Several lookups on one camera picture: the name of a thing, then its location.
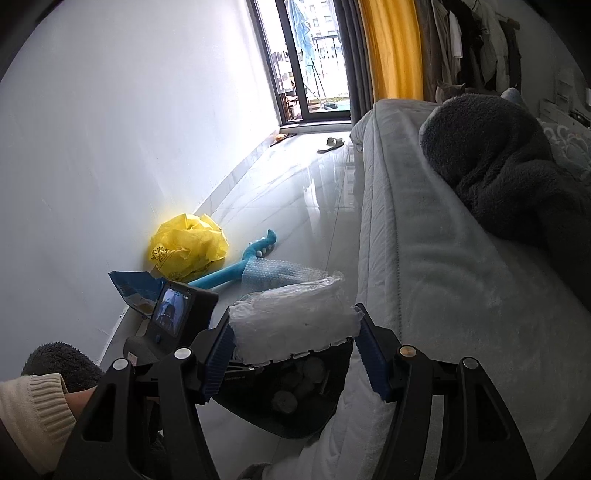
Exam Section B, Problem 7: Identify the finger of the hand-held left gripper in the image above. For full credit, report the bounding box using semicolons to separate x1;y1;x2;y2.
225;362;259;381

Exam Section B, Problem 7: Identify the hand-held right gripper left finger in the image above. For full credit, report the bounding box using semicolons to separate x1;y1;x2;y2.
55;310;237;480

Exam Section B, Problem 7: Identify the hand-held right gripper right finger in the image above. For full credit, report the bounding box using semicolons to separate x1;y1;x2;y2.
353;302;539;480

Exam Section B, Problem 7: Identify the dark trash bin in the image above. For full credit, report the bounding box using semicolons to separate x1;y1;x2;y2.
210;339;356;439

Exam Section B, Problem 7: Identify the clear bubble wrap piece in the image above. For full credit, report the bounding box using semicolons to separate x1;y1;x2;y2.
228;272;363;365

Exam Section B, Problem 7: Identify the person's left forearm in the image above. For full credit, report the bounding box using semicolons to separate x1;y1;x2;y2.
0;373;100;478

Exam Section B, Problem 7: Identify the yellow plastic bag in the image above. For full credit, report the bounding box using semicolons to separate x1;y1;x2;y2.
148;213;229;283

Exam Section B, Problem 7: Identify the blue printed packet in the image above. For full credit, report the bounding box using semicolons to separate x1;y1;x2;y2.
108;270;169;319

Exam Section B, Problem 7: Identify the bluish bubble wrap sheet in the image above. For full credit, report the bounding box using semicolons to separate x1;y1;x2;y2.
240;259;326;294

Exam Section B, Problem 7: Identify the bed with grey sheet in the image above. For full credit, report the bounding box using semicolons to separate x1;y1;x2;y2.
235;98;591;480

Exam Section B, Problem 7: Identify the dark fleece cloth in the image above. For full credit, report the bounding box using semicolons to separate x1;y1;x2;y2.
21;342;105;393

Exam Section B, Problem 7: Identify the dark grey fleece blanket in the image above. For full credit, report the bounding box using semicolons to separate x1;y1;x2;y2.
419;93;591;271

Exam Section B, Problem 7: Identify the dark framed glass window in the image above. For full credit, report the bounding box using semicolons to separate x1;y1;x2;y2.
252;0;354;127

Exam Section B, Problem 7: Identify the grey cat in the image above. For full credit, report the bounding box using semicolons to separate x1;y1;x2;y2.
436;80;468;103

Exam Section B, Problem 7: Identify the grey curtain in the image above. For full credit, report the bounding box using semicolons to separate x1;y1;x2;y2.
339;0;375;118
413;0;439;102

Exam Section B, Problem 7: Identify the blue patterned duvet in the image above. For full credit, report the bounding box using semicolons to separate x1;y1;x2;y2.
501;88;591;176

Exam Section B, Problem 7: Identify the yellow curtain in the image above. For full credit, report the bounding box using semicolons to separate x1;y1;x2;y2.
358;0;424;102

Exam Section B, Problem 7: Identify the beige hanging coat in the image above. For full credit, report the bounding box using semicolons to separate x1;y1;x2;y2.
431;0;462;88

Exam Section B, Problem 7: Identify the white vanity desk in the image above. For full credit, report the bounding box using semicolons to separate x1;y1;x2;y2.
540;67;591;125

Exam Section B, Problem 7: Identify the white hanging shirt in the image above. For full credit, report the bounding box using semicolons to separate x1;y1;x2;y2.
449;7;464;61

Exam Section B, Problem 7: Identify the dark grey hanging garment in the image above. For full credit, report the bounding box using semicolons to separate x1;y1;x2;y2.
501;14;525;93

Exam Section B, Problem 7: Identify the cream hanging jacket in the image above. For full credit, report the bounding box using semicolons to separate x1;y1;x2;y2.
475;0;509;79

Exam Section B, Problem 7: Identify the blue toy handle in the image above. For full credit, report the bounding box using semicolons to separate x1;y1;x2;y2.
187;229;279;289

